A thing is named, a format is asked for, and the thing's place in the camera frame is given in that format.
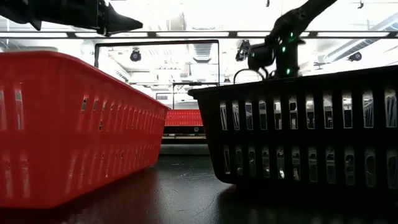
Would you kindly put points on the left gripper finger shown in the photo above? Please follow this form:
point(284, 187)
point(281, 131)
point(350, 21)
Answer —
point(119, 21)

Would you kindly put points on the black plastic mesh basket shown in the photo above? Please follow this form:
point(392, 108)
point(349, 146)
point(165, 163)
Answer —
point(311, 137)

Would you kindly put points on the red plastic mesh basket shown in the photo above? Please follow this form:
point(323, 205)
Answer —
point(77, 130)
point(183, 118)

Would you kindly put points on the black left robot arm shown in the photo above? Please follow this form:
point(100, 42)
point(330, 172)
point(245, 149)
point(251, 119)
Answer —
point(14, 11)

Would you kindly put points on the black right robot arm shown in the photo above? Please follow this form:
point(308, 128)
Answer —
point(289, 25)

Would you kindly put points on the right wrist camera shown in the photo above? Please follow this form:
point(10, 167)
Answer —
point(243, 51)

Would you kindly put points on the black aluminium rig frame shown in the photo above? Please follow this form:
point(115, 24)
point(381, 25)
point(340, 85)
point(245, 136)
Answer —
point(152, 35)

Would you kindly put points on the black ceiling camera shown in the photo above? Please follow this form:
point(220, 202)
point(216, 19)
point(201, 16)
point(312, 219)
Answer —
point(355, 56)
point(135, 55)

